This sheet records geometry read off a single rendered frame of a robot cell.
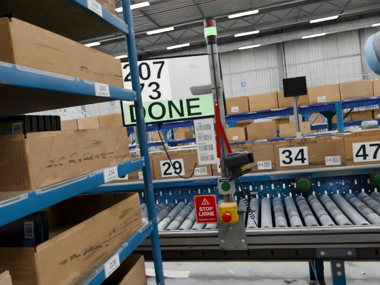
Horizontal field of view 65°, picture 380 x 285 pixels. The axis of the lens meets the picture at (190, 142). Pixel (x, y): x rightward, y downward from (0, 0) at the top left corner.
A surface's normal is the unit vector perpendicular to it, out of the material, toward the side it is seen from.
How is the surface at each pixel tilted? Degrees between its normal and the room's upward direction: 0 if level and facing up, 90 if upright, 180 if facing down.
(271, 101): 90
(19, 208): 90
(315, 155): 91
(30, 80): 90
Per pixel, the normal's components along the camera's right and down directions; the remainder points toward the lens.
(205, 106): 0.10, -0.03
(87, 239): 0.95, -0.08
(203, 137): -0.23, 0.07
